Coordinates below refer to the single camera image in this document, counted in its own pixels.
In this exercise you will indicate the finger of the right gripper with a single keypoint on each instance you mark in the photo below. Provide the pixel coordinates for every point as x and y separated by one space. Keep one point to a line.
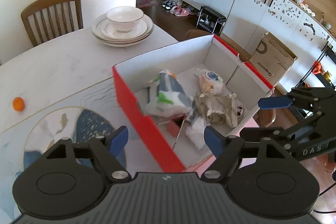
275 102
252 136

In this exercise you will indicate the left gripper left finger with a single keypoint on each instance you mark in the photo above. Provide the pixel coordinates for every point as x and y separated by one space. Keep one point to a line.
105 150

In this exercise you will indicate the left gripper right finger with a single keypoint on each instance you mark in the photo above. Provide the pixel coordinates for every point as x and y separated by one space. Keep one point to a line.
226 150

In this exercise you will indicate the labubu plush face toy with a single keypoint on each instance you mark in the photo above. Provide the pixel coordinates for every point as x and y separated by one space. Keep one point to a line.
240 112

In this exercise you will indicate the clear bubble plastic bag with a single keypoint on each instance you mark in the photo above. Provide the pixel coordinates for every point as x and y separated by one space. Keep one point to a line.
195 132

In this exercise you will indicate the silver foil wrapper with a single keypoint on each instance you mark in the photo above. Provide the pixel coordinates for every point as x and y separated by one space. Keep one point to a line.
217 108

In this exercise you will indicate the blueberry pastry clear packet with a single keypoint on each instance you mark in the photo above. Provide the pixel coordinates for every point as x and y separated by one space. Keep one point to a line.
209 81

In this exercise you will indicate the white blue green snack bag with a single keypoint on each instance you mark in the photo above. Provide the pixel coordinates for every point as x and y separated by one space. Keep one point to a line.
166 96

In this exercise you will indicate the orange tangerine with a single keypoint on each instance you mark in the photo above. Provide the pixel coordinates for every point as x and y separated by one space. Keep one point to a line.
18 104

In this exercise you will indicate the red binder clip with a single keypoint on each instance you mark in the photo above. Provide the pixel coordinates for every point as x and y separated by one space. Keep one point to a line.
174 126

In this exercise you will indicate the red cardboard box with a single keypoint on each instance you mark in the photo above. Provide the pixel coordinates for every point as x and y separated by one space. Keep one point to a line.
149 146

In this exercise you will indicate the brown cardboard box on floor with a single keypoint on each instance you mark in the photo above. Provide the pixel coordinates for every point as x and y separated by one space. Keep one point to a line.
272 58

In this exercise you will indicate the black shoe rack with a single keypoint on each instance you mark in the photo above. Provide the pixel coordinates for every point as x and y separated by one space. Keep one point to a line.
211 20

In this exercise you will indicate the wooden chair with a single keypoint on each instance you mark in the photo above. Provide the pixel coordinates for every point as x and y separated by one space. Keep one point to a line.
45 20
196 33

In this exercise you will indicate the stacked white plates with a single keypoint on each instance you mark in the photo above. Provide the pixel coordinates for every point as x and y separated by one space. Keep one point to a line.
107 34

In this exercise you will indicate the white bowl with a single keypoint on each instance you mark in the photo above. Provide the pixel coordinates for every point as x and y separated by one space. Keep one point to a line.
124 18

